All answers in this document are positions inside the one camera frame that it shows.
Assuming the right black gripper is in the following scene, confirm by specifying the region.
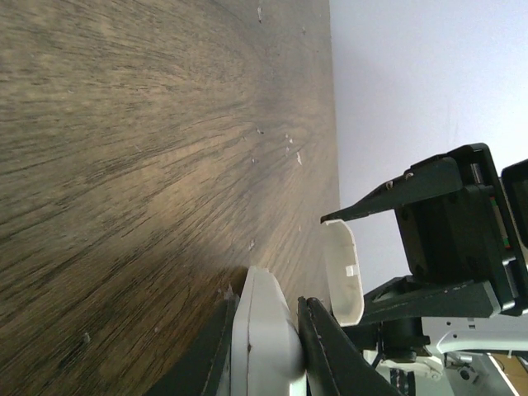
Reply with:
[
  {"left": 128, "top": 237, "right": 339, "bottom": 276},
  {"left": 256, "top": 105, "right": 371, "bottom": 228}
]
[{"left": 320, "top": 144, "right": 527, "bottom": 327}]

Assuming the white remote control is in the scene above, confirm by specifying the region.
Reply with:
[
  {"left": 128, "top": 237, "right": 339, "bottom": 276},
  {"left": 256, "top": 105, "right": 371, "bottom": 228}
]
[{"left": 230, "top": 266, "right": 307, "bottom": 395}]

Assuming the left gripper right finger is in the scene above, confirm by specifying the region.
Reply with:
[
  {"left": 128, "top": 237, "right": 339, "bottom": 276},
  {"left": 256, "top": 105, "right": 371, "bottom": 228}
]
[{"left": 297, "top": 297, "right": 400, "bottom": 396}]

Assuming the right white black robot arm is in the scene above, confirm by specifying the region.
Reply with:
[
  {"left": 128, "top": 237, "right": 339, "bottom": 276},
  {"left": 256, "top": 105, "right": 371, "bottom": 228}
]
[{"left": 323, "top": 144, "right": 527, "bottom": 372}]

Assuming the white battery compartment cover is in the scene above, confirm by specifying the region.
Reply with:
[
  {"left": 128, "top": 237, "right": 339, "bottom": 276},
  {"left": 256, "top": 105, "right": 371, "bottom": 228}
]
[{"left": 322, "top": 219, "right": 365, "bottom": 327}]

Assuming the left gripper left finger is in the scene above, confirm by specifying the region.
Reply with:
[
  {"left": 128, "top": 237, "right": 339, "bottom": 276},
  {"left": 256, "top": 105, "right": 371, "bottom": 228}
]
[{"left": 146, "top": 295, "right": 239, "bottom": 396}]

